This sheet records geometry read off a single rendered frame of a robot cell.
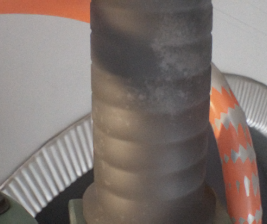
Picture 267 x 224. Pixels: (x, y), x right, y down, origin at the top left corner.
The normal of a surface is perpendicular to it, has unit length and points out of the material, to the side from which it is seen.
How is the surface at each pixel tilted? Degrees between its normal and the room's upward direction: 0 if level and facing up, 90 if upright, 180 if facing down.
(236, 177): 55
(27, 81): 90
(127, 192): 33
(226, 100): 84
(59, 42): 90
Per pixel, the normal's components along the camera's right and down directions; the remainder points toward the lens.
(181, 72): 0.39, 0.36
